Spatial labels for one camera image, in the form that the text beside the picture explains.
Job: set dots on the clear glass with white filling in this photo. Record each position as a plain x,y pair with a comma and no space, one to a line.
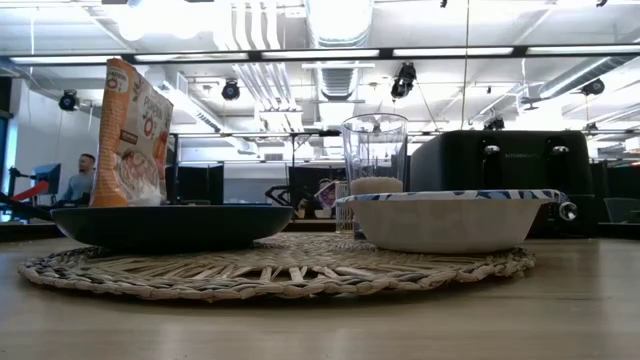
375,150

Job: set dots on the round woven placemat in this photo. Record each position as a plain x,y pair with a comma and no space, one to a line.
250,275

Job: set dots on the blue patterned paper bowl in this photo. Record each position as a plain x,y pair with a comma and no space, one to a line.
445,225

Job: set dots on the dark teal plate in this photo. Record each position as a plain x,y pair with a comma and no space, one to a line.
175,227

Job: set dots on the pumpkin cereal bag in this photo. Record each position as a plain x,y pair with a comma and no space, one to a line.
132,145

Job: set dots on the red background robot arm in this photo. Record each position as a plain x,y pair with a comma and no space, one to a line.
32,191

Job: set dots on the person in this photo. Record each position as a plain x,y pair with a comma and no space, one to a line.
80,182
327,194

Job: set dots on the black ceiling spotlight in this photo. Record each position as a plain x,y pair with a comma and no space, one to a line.
230,91
593,87
68,101
404,79

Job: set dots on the overhead light bar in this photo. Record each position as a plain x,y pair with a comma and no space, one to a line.
450,51

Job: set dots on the black four-slot toaster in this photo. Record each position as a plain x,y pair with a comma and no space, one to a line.
520,165

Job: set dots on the computer monitor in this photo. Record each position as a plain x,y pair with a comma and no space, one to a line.
47,179

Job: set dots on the grey chair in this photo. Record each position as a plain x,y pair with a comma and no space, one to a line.
620,210

